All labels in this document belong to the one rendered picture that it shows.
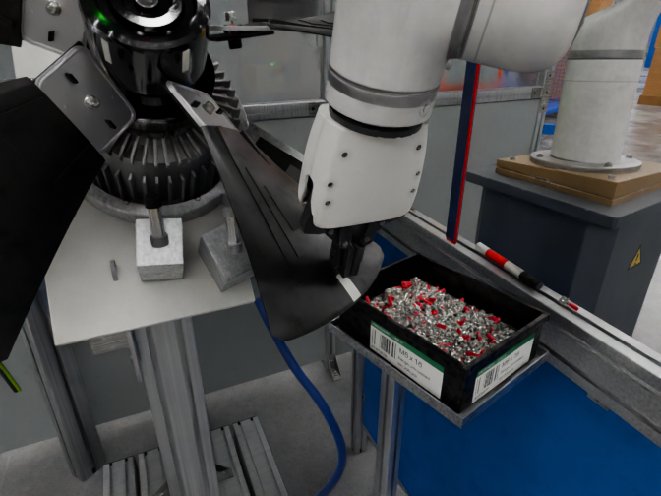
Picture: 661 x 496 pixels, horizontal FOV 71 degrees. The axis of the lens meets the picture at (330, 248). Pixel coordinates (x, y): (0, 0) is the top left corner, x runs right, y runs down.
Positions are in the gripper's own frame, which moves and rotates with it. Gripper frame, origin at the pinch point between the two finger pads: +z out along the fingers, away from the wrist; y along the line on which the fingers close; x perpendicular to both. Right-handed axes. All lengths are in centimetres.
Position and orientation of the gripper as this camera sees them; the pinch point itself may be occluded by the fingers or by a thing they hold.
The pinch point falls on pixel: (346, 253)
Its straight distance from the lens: 46.3
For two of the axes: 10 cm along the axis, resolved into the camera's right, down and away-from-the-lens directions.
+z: -1.3, 7.4, 6.6
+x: 3.9, 6.5, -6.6
